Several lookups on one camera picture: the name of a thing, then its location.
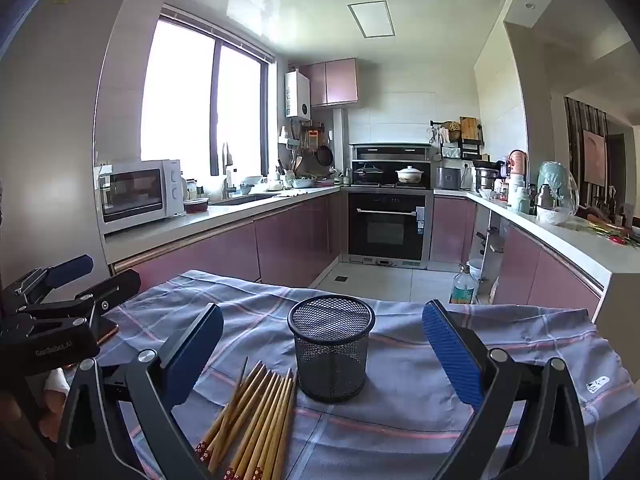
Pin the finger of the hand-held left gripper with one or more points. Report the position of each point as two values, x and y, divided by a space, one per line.
70 267
115 285

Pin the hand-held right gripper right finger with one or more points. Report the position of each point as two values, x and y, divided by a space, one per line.
450 355

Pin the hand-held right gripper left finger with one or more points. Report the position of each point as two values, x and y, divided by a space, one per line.
197 355

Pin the bundle of wooden chopsticks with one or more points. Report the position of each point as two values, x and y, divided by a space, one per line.
257 420

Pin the black mesh holder cup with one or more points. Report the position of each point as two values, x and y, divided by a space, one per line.
332 355

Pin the person's left hand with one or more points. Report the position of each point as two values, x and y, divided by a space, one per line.
52 405

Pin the brown glossy flat object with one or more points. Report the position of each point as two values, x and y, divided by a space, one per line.
109 331

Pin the plastic oil bottle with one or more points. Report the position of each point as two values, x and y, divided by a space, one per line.
462 287

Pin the white bucket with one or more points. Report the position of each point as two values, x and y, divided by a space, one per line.
476 269

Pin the white microwave oven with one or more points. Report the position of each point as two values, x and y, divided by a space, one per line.
137 192

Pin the blue-grey plaid cloth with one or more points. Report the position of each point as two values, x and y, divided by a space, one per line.
390 440

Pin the pink base cabinet run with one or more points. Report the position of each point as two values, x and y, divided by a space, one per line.
225 250
540 275

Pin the dark red container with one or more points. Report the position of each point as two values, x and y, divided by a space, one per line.
196 206

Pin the grey refrigerator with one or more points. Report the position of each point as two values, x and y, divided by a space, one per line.
55 135

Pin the black built-in oven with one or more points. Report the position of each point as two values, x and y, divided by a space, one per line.
386 225

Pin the steel sink faucet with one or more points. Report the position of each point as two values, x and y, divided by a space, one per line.
228 175

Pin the pale green canister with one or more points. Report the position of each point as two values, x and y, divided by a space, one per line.
520 201

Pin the white bowl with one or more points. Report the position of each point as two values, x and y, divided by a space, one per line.
552 216

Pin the silver box appliance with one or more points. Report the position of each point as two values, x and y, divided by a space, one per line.
448 178

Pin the steel steamer pot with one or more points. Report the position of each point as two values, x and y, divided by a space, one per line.
486 180

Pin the white casserole pot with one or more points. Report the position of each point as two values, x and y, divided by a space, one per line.
410 175

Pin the black pot with glass lid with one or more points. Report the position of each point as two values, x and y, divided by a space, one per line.
368 174

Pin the large kitchen window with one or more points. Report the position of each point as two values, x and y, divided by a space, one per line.
185 95

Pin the pink kettle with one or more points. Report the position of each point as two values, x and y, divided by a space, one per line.
518 162

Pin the steel range hood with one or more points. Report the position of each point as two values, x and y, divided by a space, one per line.
390 152

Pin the wooden cutting board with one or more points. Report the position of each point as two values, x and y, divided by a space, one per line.
468 128

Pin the hanging dark frying pan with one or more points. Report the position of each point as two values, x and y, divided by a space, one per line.
325 156

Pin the square ceiling light panel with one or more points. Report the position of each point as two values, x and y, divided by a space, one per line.
371 19

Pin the black wall rack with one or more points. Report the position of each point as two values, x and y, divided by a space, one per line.
470 150

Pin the striped wall panel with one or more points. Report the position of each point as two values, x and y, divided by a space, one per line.
575 160

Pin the wall poster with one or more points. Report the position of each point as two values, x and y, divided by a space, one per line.
594 157

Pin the white wall water heater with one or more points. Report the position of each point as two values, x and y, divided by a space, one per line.
297 95

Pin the pink wall cabinet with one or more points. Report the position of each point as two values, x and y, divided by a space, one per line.
337 82

